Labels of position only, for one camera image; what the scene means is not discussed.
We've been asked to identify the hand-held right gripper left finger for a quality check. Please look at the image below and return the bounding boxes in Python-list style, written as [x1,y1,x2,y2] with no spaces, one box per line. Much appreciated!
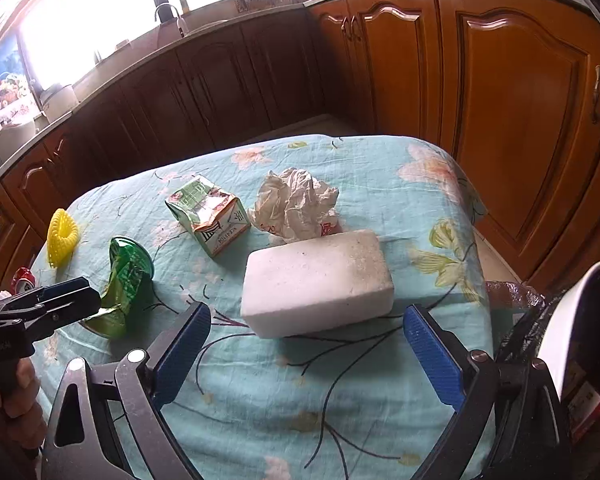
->
[40,302,212,480]

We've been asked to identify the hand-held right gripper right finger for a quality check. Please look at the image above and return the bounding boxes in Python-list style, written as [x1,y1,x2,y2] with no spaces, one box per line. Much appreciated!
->
[404,304,573,480]

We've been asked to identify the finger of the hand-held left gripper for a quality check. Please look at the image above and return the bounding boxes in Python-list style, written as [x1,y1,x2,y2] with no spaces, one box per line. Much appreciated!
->
[25,294,103,343]
[0,276,95,317]

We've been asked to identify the crushed green drink can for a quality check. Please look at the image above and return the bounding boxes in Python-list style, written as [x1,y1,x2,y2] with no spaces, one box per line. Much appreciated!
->
[82,236,155,339]

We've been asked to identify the white foam block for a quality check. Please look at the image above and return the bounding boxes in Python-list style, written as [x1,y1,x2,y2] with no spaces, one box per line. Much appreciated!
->
[241,229,397,339]

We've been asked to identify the white rimmed bin with liner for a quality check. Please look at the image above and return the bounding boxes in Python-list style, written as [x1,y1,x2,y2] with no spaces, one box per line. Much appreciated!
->
[485,259,600,448]

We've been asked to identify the person's left hand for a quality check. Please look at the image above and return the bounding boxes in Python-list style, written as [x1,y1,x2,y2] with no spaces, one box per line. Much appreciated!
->
[0,359,45,463]

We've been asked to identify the crushed red drink can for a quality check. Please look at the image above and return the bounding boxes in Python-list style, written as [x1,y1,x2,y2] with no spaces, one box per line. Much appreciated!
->
[11,266,36,295]

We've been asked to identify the yellow foam fruit net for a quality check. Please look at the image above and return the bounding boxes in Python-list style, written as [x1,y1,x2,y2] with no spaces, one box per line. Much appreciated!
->
[46,208,81,267]

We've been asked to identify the floral light blue tablecloth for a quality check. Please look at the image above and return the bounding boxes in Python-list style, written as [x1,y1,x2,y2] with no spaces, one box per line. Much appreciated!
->
[27,132,498,480]

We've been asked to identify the crushed green drink carton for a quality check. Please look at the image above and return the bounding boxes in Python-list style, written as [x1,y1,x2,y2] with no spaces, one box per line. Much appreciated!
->
[165,174,252,258]

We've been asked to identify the white kitchen appliance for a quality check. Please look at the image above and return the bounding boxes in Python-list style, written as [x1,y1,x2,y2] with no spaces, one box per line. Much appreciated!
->
[0,120,36,172]

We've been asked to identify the white round container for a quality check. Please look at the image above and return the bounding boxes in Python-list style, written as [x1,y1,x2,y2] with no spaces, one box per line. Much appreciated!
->
[40,84,79,120]

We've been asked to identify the crumpled white paper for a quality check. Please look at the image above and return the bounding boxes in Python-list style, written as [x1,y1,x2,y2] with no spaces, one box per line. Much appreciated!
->
[249,167,342,242]

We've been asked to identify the grey kitchen countertop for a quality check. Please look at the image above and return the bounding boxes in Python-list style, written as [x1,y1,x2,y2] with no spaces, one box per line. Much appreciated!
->
[0,0,600,202]

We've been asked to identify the kitchen window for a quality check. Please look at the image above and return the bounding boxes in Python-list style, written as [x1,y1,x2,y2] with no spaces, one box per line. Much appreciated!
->
[17,0,331,92]

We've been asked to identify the curved metal faucet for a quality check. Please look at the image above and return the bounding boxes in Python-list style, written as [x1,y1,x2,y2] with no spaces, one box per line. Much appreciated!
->
[154,3,186,38]

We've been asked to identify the wooden lower cabinets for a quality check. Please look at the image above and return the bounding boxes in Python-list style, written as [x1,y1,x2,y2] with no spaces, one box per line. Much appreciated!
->
[0,0,600,306]

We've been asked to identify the fruit wall poster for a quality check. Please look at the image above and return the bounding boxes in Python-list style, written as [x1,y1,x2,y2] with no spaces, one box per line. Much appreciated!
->
[0,40,37,126]

